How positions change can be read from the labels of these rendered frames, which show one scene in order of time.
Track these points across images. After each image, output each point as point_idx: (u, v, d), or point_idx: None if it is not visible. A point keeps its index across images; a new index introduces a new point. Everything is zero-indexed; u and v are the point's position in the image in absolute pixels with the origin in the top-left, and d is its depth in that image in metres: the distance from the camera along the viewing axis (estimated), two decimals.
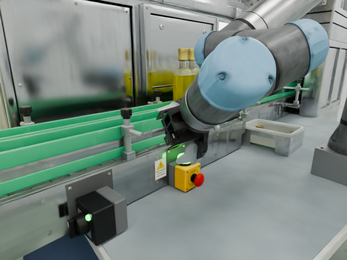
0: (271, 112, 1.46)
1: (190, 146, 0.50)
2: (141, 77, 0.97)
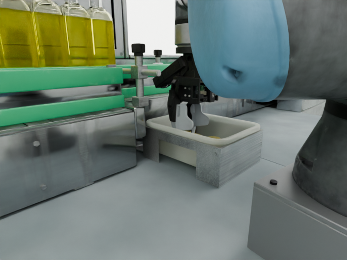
0: (229, 102, 0.95)
1: None
2: None
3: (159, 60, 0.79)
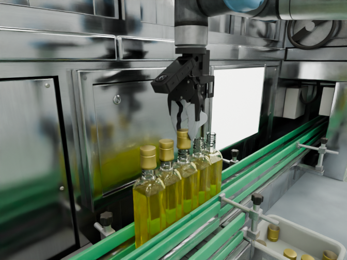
0: (286, 181, 1.08)
1: (181, 100, 0.61)
2: (83, 181, 0.59)
3: (236, 158, 0.92)
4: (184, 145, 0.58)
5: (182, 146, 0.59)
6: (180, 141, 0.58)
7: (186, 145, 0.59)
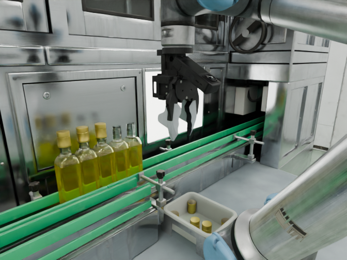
0: (221, 167, 1.25)
1: None
2: (21, 159, 0.76)
3: (169, 146, 1.09)
4: (99, 135, 0.75)
5: (97, 135, 0.76)
6: (96, 131, 0.75)
7: (101, 135, 0.76)
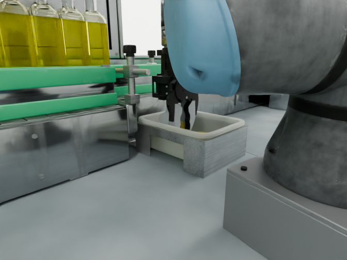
0: (221, 100, 0.98)
1: None
2: None
3: (153, 60, 0.82)
4: None
5: None
6: None
7: None
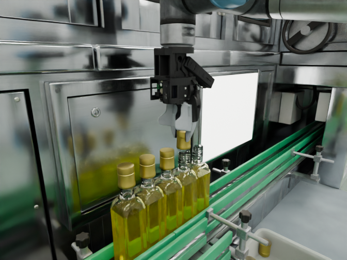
0: (280, 190, 1.05)
1: (185, 106, 0.54)
2: (60, 199, 0.56)
3: (227, 168, 0.89)
4: (167, 165, 0.55)
5: (164, 166, 0.56)
6: (162, 161, 0.55)
7: (169, 166, 0.56)
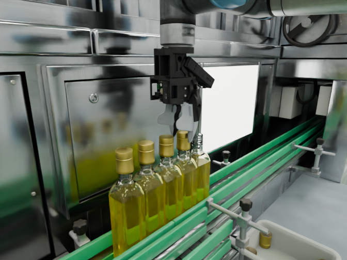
0: (281, 183, 1.04)
1: (185, 106, 0.54)
2: (58, 186, 0.55)
3: (227, 160, 0.88)
4: (166, 152, 0.55)
5: (163, 153, 0.55)
6: (162, 148, 0.55)
7: (169, 153, 0.55)
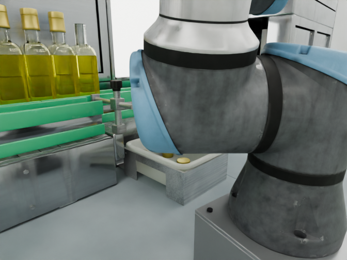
0: None
1: None
2: None
3: None
4: (27, 23, 0.53)
5: (24, 25, 0.53)
6: (21, 19, 0.53)
7: (29, 25, 0.53)
